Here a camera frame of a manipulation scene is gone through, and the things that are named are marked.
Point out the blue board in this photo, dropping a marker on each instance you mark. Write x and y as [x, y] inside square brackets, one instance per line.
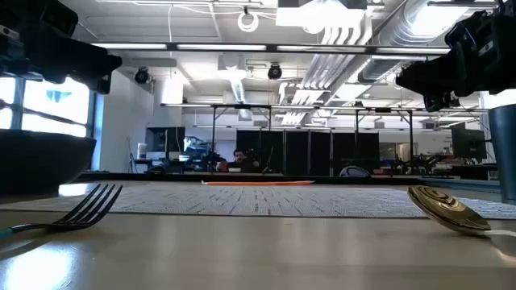
[459, 184]

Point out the dark round bowl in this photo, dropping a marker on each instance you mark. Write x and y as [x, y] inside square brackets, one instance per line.
[38, 161]

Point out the silver ventilation duct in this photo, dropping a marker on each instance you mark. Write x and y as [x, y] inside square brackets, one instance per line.
[403, 28]

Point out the black computer monitor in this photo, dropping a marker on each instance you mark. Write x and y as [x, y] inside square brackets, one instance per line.
[468, 143]
[165, 139]

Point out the white and blue ball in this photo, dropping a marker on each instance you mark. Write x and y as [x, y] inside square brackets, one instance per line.
[354, 172]

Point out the dark blue tall cup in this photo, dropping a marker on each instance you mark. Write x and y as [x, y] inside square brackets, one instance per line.
[504, 153]

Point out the grey woven placemat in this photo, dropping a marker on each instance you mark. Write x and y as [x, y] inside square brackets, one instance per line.
[262, 201]

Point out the large window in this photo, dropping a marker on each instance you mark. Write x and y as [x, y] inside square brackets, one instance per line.
[52, 104]

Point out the person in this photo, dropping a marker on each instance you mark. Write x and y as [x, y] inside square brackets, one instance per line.
[242, 162]

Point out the white container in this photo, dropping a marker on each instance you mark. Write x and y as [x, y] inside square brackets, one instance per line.
[142, 151]

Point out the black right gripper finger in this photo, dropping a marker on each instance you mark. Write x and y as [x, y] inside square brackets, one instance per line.
[427, 76]
[436, 102]

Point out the black ceiling spotlight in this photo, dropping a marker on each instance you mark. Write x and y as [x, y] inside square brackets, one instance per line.
[275, 71]
[142, 75]

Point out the shiny metal spoon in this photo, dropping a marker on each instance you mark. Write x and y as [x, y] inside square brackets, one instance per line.
[447, 211]

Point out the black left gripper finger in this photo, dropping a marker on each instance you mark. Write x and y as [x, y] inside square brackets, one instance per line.
[98, 84]
[94, 60]

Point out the orange flat strip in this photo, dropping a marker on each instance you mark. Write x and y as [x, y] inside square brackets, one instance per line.
[258, 183]

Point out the long overhead light bar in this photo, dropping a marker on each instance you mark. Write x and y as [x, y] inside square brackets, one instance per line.
[270, 47]

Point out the black metal frame stand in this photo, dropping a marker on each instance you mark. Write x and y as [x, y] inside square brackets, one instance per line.
[242, 107]
[383, 109]

